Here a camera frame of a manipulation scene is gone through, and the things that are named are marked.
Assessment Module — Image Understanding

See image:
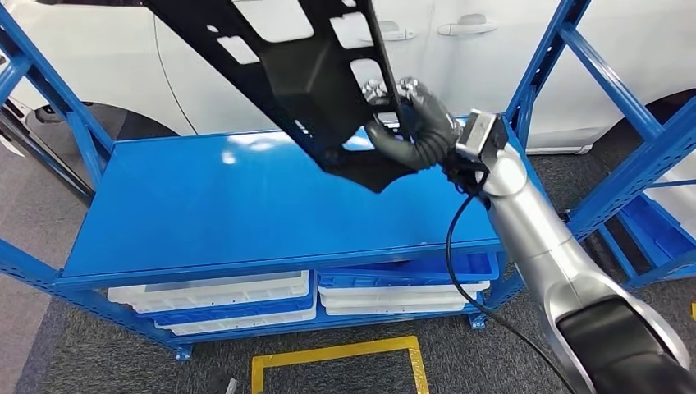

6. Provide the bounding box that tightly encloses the blue plastic tray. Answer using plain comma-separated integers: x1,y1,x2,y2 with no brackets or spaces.
142,293,318,328
317,251,500,289

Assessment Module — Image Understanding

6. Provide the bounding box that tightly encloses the blue metal shelf rack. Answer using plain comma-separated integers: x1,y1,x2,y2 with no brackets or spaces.
595,176,696,291
0,0,696,363

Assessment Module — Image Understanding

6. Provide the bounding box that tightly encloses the white car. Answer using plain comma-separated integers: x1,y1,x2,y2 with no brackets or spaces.
0,0,696,241

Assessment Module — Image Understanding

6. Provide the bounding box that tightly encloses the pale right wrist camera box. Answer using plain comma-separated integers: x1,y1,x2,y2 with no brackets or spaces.
456,108,510,164

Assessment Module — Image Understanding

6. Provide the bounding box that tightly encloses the black plastic frame part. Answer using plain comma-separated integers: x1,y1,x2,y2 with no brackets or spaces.
144,0,419,195

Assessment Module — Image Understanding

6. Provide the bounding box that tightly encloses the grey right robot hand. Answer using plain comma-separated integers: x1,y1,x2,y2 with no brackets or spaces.
362,77,463,172

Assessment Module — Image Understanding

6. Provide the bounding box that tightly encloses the black cable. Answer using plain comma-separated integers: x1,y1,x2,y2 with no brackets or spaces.
444,171,578,394

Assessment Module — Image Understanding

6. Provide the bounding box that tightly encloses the white car door handle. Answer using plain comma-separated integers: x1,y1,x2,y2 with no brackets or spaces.
375,21,417,43
436,13,498,38

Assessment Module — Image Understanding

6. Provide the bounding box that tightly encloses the yellow floor tape square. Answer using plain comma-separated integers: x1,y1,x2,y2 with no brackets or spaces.
250,335,431,394

